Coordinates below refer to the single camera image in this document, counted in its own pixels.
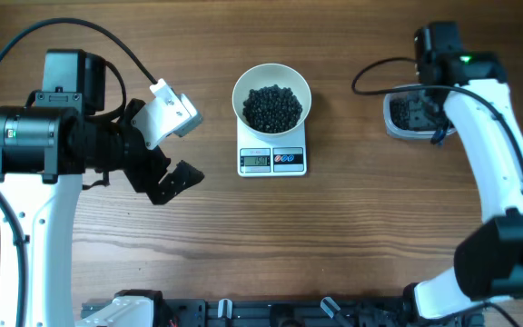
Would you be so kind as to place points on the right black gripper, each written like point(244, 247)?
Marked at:
point(443, 123)

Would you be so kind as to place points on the black beans pile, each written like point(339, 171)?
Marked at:
point(400, 113)

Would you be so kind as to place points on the black beans in bowl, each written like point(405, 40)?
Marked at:
point(272, 109)

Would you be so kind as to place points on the white bowl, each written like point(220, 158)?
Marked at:
point(263, 75)

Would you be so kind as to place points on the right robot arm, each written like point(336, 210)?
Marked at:
point(472, 90)

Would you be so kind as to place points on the pink scoop blue handle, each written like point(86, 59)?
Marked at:
point(439, 135)

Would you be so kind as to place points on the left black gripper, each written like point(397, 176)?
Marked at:
point(148, 177)

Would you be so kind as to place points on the clear plastic container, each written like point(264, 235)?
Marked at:
point(410, 135)

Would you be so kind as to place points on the white digital kitchen scale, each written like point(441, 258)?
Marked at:
point(281, 156)

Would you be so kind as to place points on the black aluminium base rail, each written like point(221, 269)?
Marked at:
point(385, 312)

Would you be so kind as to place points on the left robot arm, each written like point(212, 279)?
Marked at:
point(46, 146)

